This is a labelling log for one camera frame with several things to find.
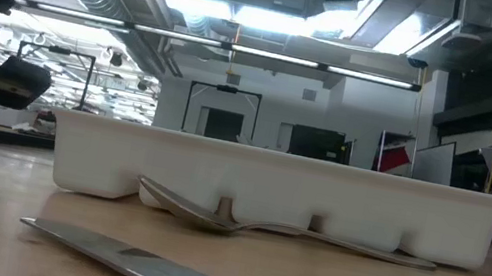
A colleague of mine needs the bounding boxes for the red and white board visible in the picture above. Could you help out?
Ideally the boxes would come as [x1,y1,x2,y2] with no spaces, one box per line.
[373,129,418,178]

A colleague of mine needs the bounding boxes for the white board panel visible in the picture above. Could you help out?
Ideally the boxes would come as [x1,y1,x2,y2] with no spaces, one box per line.
[409,135,459,187]

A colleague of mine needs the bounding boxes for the black station frame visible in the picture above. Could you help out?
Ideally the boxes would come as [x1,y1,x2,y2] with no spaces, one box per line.
[179,78,264,146]
[7,39,98,114]

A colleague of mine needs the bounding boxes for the white plastic cutlery tray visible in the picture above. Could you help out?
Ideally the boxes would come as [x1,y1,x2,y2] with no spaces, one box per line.
[37,105,492,276]

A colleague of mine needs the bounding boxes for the dark monitor screen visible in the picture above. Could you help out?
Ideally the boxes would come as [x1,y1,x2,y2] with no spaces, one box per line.
[287,123,348,165]

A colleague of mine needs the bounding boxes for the long LED light bar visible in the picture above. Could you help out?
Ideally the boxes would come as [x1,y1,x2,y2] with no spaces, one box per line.
[10,0,426,94]

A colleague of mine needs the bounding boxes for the silver spoon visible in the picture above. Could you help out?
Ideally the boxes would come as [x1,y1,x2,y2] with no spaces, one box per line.
[131,173,446,274]

